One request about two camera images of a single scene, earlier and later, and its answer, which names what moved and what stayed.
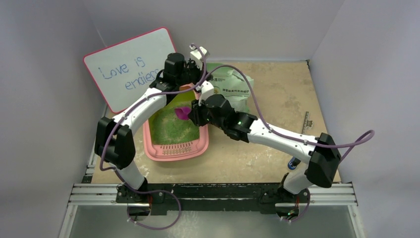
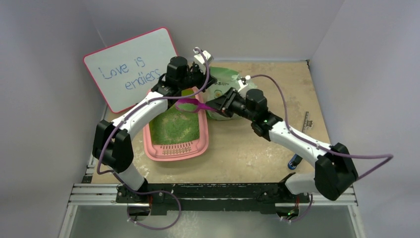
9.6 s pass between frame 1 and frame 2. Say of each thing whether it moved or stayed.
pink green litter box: stayed
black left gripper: stayed
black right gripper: moved
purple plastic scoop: moved
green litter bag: stayed
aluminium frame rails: stayed
